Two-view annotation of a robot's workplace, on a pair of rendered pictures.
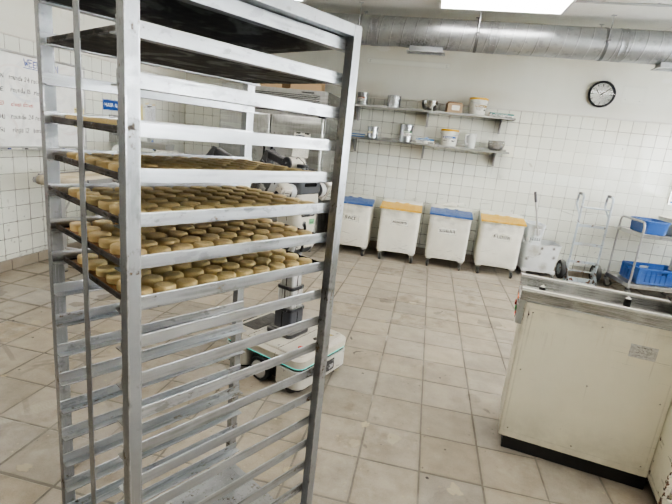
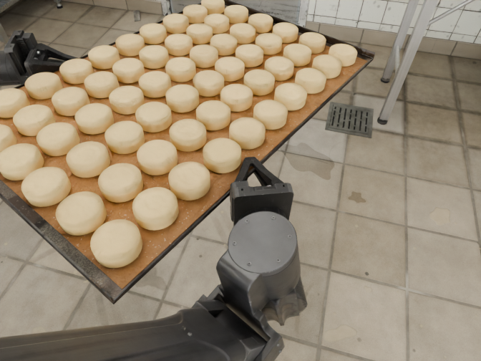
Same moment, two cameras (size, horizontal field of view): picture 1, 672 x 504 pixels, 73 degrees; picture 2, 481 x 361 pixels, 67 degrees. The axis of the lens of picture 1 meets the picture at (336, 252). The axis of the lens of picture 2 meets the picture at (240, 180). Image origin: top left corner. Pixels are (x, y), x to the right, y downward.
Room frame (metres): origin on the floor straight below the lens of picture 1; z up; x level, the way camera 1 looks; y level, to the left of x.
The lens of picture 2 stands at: (3.43, 0.61, 1.35)
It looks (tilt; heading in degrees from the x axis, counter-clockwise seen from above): 51 degrees down; 95
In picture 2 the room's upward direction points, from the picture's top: straight up
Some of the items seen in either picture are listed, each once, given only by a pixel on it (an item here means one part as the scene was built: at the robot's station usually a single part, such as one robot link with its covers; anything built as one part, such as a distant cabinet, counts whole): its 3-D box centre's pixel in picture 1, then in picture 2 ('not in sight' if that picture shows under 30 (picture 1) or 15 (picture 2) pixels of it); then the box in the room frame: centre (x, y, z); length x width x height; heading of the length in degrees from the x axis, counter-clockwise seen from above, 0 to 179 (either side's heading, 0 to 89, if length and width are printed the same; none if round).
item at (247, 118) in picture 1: (239, 279); not in sight; (1.63, 0.35, 0.97); 0.03 x 0.03 x 1.70; 49
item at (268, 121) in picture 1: (277, 168); not in sight; (6.31, 0.92, 1.02); 1.40 x 0.90 x 2.05; 80
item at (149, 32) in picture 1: (254, 58); not in sight; (1.12, 0.23, 1.68); 0.64 x 0.03 x 0.03; 139
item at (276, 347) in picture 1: (286, 333); not in sight; (2.77, 0.27, 0.24); 0.68 x 0.53 x 0.41; 57
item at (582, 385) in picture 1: (581, 376); not in sight; (2.17, -1.35, 0.45); 0.70 x 0.34 x 0.90; 70
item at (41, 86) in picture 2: not in sight; (44, 85); (3.09, 1.05, 1.01); 0.05 x 0.05 x 0.02
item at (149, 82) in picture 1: (252, 99); not in sight; (1.12, 0.23, 1.59); 0.64 x 0.03 x 0.03; 139
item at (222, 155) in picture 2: not in sight; (222, 155); (3.38, 0.93, 1.01); 0.05 x 0.05 x 0.02
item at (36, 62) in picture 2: not in sight; (57, 70); (3.06, 1.13, 0.99); 0.09 x 0.07 x 0.07; 12
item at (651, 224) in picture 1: (648, 226); not in sight; (5.44, -3.71, 0.87); 0.40 x 0.30 x 0.16; 173
